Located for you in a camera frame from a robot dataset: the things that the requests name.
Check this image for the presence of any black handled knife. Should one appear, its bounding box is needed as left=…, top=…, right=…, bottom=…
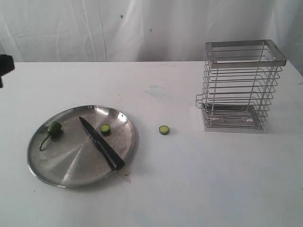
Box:
left=79, top=116, right=125, bottom=170

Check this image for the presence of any green chili pepper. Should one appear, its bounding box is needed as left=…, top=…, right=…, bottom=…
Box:
left=39, top=121, right=62, bottom=151

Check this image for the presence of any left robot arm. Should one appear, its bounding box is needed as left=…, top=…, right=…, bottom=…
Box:
left=0, top=54, right=15, bottom=88

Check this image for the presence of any round steel plate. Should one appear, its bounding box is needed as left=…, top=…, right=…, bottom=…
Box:
left=27, top=105, right=137, bottom=188

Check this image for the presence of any metal wire utensil rack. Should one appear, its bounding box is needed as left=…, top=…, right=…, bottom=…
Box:
left=196, top=39, right=286, bottom=133

